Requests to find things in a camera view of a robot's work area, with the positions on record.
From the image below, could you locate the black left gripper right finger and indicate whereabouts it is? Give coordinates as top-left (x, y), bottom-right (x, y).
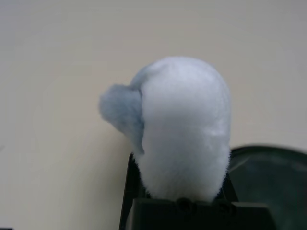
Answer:
top-left (216, 172), bottom-right (240, 204)

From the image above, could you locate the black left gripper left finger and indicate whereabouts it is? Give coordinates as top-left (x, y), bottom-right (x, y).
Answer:
top-left (118, 152), bottom-right (150, 230)

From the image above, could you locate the black red paddle case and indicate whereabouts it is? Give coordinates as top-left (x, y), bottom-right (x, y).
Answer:
top-left (229, 143), bottom-right (307, 230)

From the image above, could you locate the white fluffy pompom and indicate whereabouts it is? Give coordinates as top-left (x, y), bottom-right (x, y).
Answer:
top-left (98, 56), bottom-right (233, 201)

